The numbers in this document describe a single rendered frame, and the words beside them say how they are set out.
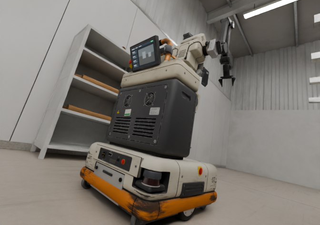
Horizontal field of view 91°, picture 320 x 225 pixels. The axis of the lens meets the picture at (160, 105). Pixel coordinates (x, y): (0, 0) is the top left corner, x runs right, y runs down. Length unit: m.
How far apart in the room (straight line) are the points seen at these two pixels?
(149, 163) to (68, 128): 1.83
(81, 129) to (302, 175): 6.32
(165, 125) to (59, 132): 1.80
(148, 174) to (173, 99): 0.36
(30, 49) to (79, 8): 0.92
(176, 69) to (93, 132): 1.91
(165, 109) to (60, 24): 2.11
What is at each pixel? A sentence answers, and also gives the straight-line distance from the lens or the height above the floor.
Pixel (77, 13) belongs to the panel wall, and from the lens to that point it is 2.79.
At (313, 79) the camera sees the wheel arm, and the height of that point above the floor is 0.83.
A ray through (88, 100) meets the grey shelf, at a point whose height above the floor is 0.77.
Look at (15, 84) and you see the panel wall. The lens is 2.32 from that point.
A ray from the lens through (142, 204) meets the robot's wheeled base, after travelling 0.70.
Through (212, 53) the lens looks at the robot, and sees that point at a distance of 1.38.
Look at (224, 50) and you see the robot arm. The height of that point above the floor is 1.20.
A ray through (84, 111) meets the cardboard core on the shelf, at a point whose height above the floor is 0.56.
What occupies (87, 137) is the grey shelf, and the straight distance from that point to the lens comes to 2.50.
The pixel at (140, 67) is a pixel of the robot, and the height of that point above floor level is 0.80.
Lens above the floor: 0.33
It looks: 14 degrees up
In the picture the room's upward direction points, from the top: 11 degrees clockwise
